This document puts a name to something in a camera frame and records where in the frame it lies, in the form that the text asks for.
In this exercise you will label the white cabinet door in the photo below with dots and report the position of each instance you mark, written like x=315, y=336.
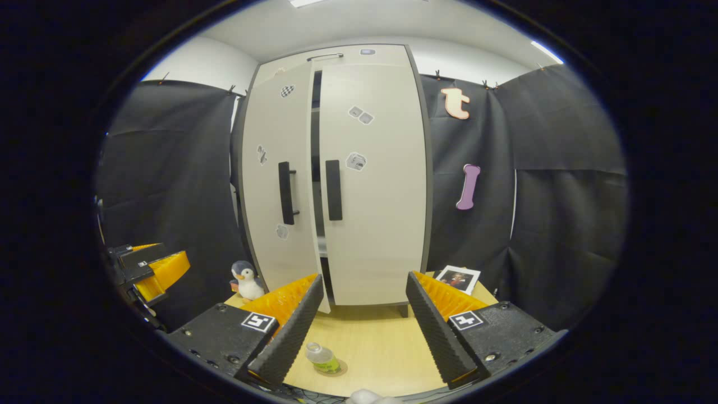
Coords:
x=381, y=224
x=275, y=129

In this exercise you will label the white and grey cabinet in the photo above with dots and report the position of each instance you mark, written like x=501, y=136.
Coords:
x=427, y=168

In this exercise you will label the black backdrop cloth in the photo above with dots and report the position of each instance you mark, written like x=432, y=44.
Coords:
x=561, y=224

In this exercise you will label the long ceiling light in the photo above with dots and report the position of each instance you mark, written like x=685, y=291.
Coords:
x=305, y=2

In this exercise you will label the white book with portrait cover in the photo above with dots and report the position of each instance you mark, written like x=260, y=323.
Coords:
x=460, y=279

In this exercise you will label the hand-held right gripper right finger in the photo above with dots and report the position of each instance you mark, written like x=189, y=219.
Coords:
x=435, y=331

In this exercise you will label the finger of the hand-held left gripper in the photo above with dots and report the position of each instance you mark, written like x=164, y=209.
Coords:
x=162, y=273
x=137, y=255

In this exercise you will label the penguin plush toy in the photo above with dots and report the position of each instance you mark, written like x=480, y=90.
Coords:
x=247, y=283

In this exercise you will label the green label bottle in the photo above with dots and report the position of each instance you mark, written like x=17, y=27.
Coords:
x=322, y=357

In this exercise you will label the small ceiling light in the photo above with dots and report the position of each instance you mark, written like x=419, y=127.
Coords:
x=547, y=51

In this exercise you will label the round brown coaster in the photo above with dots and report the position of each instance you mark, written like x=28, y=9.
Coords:
x=342, y=368

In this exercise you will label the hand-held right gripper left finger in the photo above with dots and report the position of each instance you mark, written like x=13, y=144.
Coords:
x=291, y=331

